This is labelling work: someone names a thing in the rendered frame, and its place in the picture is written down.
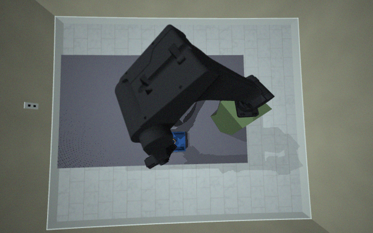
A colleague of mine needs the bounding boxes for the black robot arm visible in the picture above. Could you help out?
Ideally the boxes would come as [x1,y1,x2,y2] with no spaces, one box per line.
[115,24,275,169]

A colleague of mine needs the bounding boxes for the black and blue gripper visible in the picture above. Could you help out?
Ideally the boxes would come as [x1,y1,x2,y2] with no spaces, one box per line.
[170,143,177,153]

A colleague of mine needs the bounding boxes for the blue open crate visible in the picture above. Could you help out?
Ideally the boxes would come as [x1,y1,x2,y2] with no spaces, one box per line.
[172,131,186,152]

